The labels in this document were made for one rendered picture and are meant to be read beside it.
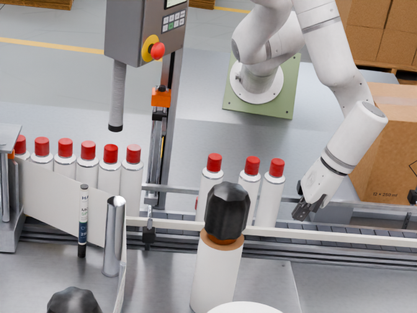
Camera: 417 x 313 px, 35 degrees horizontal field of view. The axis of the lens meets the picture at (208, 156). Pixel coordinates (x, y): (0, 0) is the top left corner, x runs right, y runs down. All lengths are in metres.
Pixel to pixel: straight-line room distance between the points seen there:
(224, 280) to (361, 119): 0.48
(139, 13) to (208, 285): 0.56
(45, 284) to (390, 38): 3.88
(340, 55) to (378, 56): 3.51
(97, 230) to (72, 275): 0.11
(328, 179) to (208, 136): 0.68
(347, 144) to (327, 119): 0.87
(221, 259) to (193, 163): 0.73
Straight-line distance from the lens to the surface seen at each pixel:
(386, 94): 1.95
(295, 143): 2.19
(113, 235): 1.40
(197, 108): 2.30
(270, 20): 1.82
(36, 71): 4.46
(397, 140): 1.84
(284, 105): 2.34
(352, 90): 1.59
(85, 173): 1.54
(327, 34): 1.49
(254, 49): 1.93
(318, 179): 1.57
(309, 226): 1.72
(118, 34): 1.43
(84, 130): 2.10
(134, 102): 4.12
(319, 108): 2.45
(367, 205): 1.72
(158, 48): 1.40
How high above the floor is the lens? 1.86
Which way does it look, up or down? 31 degrees down
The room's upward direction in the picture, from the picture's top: 9 degrees clockwise
